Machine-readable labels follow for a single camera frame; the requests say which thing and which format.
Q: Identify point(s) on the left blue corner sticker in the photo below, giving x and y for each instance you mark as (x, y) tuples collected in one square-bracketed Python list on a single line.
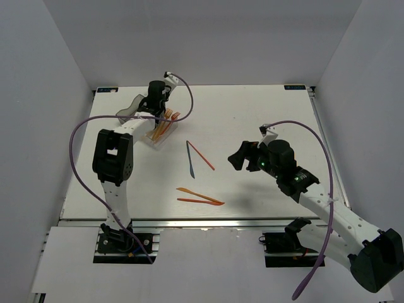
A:
[(107, 89)]

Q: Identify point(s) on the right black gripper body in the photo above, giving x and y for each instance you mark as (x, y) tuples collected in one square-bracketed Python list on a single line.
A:
[(259, 160)]

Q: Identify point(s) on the grey smoked container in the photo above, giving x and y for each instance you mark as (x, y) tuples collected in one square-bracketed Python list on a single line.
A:
[(133, 109)]

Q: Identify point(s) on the blue plastic knife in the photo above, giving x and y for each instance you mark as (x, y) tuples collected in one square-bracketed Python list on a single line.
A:
[(191, 170)]

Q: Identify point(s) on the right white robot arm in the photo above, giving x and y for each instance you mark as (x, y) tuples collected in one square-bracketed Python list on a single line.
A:
[(372, 255)]

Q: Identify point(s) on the clear container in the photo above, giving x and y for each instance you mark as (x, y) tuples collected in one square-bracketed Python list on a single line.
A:
[(156, 144)]

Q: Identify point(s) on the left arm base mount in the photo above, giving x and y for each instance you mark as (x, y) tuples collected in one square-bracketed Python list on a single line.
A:
[(114, 247)]

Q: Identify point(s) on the right blue corner sticker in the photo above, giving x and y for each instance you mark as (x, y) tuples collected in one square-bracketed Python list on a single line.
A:
[(294, 87)]

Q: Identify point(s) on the red plastic knife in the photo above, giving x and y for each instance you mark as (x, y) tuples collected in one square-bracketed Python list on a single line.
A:
[(214, 203)]

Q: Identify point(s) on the orange plastic knife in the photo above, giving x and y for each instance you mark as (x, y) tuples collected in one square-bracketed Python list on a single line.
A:
[(182, 189)]

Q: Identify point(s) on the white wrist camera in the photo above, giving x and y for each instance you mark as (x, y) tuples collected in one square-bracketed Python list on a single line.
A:
[(268, 135), (171, 81)]

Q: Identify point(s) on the red plastic chopstick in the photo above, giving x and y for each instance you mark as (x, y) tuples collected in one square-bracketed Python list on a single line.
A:
[(201, 155)]

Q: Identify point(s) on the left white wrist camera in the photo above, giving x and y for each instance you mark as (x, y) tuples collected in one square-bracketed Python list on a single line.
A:
[(171, 81)]

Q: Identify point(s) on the aluminium table rail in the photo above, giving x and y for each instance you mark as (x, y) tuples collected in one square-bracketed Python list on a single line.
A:
[(194, 223)]

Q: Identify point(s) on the orange plastic fork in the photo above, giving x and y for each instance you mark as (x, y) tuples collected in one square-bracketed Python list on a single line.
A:
[(161, 124)]

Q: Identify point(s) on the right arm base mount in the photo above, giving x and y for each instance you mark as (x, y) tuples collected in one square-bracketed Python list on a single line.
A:
[(284, 250)]

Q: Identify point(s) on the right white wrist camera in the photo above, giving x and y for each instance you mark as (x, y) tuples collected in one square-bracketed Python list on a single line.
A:
[(268, 135)]

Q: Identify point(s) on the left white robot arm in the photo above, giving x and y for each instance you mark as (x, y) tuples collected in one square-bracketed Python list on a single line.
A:
[(113, 157)]

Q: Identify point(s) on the blue corner sticker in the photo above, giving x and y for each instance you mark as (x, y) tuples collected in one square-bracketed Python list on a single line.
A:
[(294, 87), (107, 89)]

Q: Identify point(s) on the red plastic fork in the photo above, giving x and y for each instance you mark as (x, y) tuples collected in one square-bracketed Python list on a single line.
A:
[(173, 117)]

